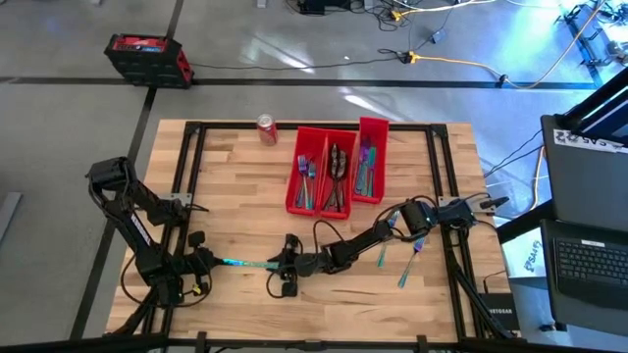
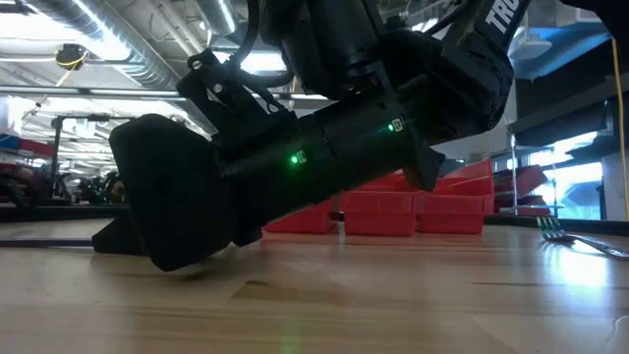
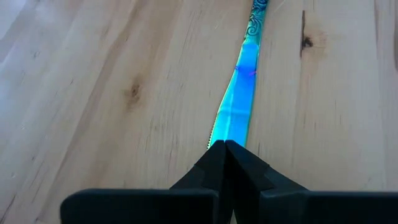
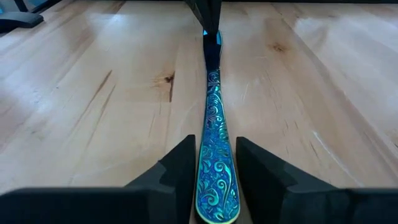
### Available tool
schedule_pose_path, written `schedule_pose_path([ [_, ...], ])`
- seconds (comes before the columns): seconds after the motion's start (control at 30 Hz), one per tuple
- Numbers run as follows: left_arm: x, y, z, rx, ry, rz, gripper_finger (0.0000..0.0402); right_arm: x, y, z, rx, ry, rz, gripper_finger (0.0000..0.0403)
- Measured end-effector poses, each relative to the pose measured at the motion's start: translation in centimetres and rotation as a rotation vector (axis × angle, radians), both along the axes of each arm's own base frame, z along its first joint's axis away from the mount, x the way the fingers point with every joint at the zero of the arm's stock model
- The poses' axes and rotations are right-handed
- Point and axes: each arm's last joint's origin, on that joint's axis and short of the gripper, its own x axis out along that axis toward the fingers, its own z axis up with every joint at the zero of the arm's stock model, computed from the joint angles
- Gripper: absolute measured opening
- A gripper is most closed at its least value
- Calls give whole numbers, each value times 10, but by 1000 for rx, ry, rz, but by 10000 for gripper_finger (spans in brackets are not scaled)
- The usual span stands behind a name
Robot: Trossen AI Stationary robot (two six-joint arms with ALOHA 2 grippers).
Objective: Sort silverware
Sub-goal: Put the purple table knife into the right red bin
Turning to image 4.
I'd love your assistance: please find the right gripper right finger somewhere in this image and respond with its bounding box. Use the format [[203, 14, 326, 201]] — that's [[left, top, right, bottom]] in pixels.
[[235, 136, 398, 224]]

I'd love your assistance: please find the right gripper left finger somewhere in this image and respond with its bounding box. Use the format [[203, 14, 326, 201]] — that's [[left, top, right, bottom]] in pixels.
[[0, 134, 198, 224]]

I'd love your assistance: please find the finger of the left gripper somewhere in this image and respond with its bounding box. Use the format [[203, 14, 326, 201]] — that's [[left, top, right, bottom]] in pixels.
[[185, 0, 210, 32], [208, 0, 223, 34]]

